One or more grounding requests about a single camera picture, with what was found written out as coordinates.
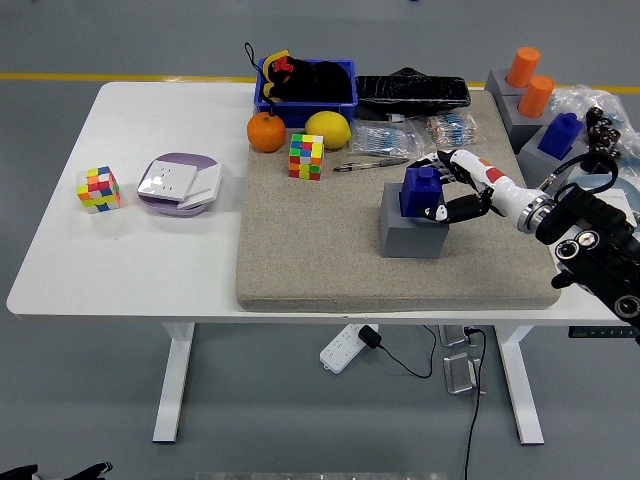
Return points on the white socket panel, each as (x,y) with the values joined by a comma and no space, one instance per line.
(165,180)

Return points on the blue square seal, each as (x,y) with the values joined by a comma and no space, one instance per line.
(417,192)
(558,137)

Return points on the clear plastic bag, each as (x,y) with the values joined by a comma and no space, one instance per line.
(573,97)

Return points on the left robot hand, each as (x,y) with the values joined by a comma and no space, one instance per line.
(92,470)

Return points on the clear bag of resistors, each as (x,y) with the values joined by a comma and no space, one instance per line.
(383,137)
(453,130)

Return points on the light blue plate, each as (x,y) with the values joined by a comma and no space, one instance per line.
(625,182)

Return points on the grey-brown mat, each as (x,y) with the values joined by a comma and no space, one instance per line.
(308,240)

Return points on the grey cube seal holder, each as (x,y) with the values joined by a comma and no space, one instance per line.
(407,240)
(535,160)
(495,82)
(523,132)

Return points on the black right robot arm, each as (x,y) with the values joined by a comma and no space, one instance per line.
(590,230)

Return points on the white table leg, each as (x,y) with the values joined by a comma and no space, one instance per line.
(520,385)
(175,375)

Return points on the orange cylinder seal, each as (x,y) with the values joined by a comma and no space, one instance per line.
(535,97)
(523,67)

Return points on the grey pen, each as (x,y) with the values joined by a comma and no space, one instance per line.
(383,162)

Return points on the purple plate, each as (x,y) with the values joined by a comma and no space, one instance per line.
(183,159)

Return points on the colourful puzzle cube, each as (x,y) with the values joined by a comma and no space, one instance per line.
(305,157)
(98,190)

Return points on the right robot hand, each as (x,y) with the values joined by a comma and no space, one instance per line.
(502,187)

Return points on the white switch panel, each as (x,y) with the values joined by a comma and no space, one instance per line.
(205,185)
(627,200)

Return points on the white power strip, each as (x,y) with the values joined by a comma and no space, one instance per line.
(340,350)

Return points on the metal foot bracket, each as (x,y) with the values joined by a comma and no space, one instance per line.
(460,377)
(452,337)

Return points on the orange fruit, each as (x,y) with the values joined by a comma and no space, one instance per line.
(266,132)

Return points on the yellow lemon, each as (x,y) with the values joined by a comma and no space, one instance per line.
(327,130)

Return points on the black table control panel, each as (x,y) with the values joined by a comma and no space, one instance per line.
(585,332)

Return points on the blue plastic bin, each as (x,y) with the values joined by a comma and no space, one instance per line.
(298,112)

